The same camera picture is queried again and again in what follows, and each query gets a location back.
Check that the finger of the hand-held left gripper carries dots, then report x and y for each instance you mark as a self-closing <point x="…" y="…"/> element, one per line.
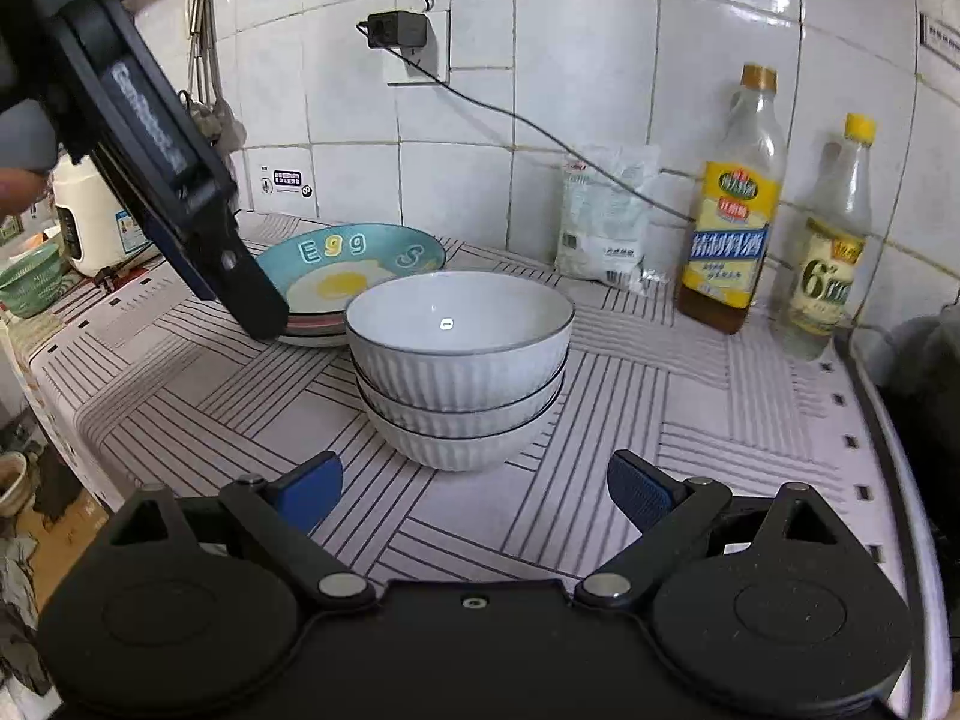
<point x="240" y="285"/>

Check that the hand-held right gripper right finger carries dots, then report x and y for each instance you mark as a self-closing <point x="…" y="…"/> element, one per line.
<point x="641" y="495"/>

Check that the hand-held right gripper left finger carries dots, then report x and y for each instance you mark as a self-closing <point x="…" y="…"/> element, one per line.
<point x="311" y="491"/>

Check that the blue fried-egg print plate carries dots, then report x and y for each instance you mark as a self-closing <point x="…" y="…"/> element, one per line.
<point x="337" y="259"/>

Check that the white ribbed bowl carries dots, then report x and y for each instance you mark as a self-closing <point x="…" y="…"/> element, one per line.
<point x="461" y="454"/>
<point x="457" y="360"/>
<point x="457" y="424"/>

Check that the person's left hand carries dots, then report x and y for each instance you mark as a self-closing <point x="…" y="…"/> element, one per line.
<point x="16" y="191"/>

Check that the hanging metal utensils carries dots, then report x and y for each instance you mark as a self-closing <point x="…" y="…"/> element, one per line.
<point x="206" y="52"/>

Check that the white rice cooker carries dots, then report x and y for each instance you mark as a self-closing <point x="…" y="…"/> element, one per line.
<point x="86" y="217"/>

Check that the striped tablecloth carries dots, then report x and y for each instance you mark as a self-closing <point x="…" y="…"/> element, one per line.
<point x="225" y="405"/>

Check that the green plastic basket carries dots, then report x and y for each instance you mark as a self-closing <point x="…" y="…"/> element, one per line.
<point x="34" y="281"/>

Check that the amber bottle yellow label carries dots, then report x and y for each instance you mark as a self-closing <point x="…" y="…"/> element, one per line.
<point x="731" y="240"/>

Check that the black power adapter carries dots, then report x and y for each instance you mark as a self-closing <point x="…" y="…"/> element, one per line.
<point x="397" y="28"/>

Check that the white salt bag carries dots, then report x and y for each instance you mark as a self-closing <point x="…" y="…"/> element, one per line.
<point x="604" y="217"/>

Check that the clear vinegar bottle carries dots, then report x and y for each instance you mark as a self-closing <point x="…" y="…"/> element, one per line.
<point x="825" y="270"/>

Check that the ceramic cup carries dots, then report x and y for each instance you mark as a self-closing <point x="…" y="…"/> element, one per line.
<point x="11" y="484"/>

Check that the dark grey pot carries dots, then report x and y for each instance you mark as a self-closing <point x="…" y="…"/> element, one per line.
<point x="926" y="382"/>

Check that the wall sticker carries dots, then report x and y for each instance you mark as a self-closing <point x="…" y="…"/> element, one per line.
<point x="289" y="181"/>

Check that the white wall socket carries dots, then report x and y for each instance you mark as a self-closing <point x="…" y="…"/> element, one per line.
<point x="427" y="64"/>

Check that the wall sign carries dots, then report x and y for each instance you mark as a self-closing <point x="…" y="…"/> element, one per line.
<point x="941" y="34"/>

